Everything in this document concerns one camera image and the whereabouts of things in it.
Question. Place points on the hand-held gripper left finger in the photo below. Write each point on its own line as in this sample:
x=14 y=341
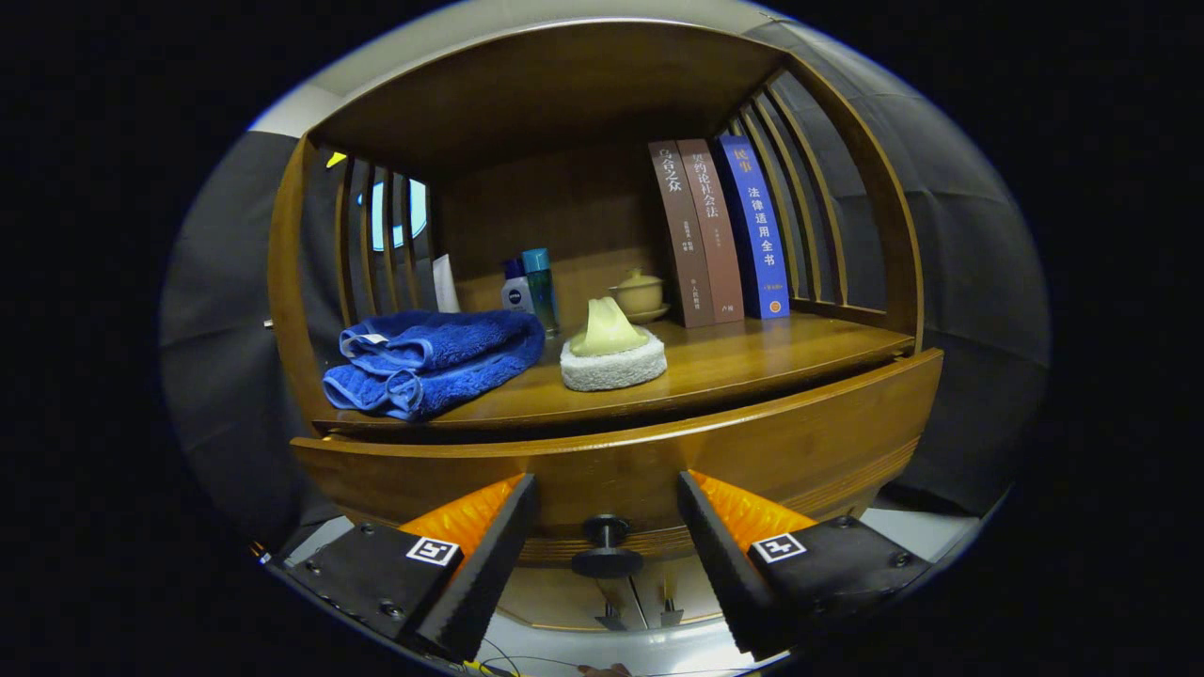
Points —
x=480 y=578

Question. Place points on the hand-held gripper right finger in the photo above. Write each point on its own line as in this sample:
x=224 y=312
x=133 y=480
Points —
x=729 y=578

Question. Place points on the wooden drawer with black knob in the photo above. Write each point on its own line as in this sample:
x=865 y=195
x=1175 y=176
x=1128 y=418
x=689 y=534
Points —
x=658 y=461

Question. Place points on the wooden countertop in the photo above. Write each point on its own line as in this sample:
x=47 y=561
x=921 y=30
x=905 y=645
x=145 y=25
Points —
x=752 y=353

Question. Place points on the wooden cabinet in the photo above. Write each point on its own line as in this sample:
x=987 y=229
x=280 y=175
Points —
x=546 y=103

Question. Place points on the folded blue towel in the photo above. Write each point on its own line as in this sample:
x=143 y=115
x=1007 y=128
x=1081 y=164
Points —
x=442 y=362

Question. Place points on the beige saucer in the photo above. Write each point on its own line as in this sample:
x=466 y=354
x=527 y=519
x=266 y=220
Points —
x=661 y=314

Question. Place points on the white bottle with blue cap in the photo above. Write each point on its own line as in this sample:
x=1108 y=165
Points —
x=516 y=296

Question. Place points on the teal bottle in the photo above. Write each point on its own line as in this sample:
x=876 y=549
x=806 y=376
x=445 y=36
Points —
x=542 y=291

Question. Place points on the white tube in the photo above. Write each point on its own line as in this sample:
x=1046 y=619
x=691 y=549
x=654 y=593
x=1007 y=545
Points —
x=444 y=287

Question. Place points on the beige lidded teacup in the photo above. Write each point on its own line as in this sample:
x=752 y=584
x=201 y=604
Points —
x=641 y=293

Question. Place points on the reddish brown book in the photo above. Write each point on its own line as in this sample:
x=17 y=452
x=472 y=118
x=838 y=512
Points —
x=715 y=235

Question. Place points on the dark brown book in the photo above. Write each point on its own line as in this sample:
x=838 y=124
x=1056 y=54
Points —
x=679 y=235

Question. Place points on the blue book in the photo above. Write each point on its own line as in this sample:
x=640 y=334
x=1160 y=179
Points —
x=760 y=230

